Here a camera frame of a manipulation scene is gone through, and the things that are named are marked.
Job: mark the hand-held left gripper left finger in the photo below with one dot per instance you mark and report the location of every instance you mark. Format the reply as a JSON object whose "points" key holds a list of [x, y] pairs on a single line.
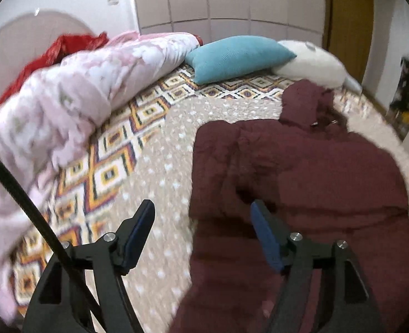
{"points": [[140, 225]]}

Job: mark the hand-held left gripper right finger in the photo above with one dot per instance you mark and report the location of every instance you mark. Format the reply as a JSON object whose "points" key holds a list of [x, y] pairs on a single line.
{"points": [[264, 230]]}

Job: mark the beige dotted bedspread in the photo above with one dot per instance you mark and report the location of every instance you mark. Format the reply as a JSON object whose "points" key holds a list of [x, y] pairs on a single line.
{"points": [[149, 166]]}

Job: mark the pink floral blanket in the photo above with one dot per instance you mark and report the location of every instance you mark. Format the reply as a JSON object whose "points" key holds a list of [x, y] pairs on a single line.
{"points": [[58, 104]]}

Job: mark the white plush pillow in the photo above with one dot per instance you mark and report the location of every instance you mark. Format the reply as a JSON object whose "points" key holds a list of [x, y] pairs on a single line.
{"points": [[312, 62]]}

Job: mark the teal pillow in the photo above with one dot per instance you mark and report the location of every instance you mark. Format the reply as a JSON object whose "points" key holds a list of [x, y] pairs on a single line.
{"points": [[235, 57]]}

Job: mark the red cloth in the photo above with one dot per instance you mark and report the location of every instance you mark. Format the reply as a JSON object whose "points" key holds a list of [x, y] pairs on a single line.
{"points": [[65, 47]]}

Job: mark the pink padded headboard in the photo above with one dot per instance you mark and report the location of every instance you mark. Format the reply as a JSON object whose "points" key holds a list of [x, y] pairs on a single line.
{"points": [[6, 45]]}

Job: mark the wooden door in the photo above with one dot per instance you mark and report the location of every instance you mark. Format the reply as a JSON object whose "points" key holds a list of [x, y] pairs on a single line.
{"points": [[350, 20]]}

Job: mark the beige wardrobe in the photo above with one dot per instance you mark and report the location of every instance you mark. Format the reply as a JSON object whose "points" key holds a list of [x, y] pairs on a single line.
{"points": [[225, 0]]}

